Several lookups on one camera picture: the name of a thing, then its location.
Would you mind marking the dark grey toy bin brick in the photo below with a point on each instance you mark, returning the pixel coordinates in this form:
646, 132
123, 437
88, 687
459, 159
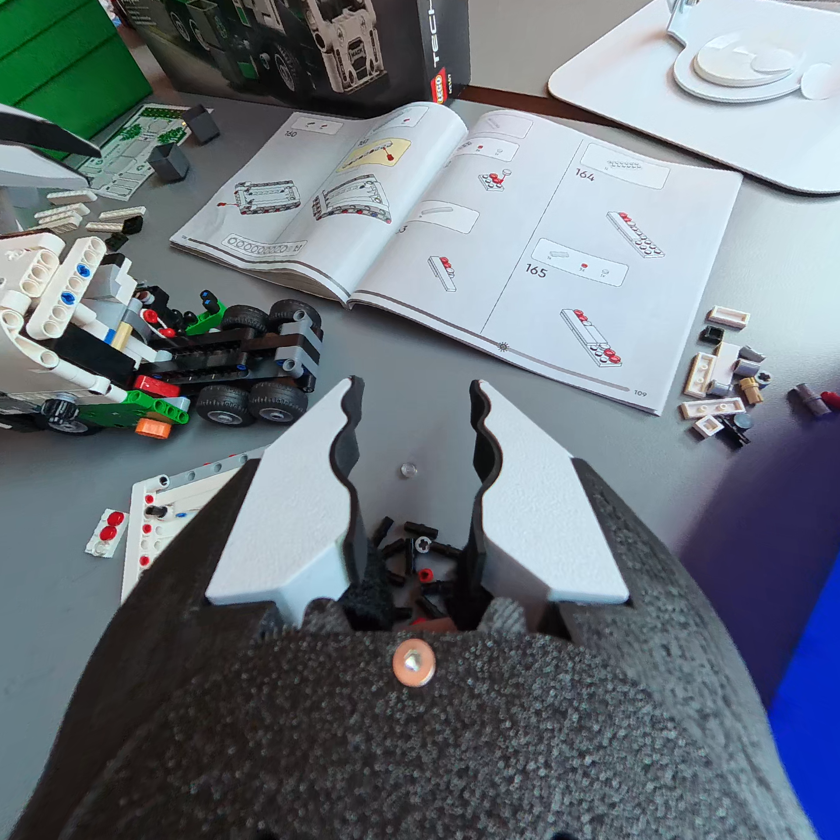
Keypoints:
202, 124
169, 163

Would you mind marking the blue clothing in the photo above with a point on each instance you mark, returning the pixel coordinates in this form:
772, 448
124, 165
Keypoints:
787, 623

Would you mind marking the small black toy brick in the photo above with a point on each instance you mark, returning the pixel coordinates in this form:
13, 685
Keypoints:
117, 241

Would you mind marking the heap of black toy pins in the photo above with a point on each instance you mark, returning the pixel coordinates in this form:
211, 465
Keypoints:
413, 548

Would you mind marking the white plate with red studs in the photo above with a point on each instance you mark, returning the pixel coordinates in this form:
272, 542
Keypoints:
107, 533

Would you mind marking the grey and red toy pin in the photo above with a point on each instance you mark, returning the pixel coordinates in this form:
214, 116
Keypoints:
810, 399

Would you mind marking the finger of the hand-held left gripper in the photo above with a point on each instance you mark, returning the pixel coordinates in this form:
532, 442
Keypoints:
29, 169
39, 134

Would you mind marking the heap of small mixed bricks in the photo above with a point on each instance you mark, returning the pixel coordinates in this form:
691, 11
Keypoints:
718, 374

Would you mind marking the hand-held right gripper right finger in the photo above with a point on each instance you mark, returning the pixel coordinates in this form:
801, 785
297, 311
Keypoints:
544, 518

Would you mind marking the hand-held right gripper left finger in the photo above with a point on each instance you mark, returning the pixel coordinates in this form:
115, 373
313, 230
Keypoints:
282, 525

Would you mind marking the toy brick truck model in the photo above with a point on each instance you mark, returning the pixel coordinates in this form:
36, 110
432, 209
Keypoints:
98, 341

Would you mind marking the white toy brick panel assembly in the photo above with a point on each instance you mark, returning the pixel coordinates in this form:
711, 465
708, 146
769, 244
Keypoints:
148, 525

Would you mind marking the green and white sticker sheet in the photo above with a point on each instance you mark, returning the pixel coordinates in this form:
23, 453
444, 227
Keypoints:
128, 154

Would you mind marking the open instruction booklet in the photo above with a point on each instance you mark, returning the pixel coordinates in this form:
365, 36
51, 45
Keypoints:
525, 249

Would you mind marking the white toy beam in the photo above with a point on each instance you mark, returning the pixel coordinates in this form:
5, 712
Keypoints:
60, 224
123, 212
71, 196
62, 211

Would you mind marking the dark printed toy set box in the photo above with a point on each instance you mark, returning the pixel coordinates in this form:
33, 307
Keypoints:
295, 46

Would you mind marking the green box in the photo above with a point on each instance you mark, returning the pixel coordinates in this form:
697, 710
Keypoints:
59, 59

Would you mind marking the white monitor stand base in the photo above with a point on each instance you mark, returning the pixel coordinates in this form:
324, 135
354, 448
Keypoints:
630, 85

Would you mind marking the white beam with black end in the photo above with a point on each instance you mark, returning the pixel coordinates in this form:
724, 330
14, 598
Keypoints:
108, 227

